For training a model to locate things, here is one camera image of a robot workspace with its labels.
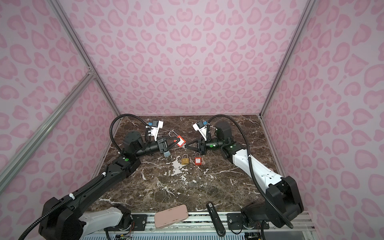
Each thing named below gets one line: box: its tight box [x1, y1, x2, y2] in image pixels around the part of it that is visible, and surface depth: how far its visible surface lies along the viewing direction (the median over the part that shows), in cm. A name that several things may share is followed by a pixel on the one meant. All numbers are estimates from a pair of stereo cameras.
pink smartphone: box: [154, 204, 189, 229], surface depth 75 cm
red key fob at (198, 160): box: [194, 152, 203, 166], surface depth 95 cm
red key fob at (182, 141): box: [168, 130, 187, 148], surface depth 69 cm
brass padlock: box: [181, 153, 189, 165], surface depth 96 cm
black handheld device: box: [206, 201, 226, 237], surface depth 73 cm
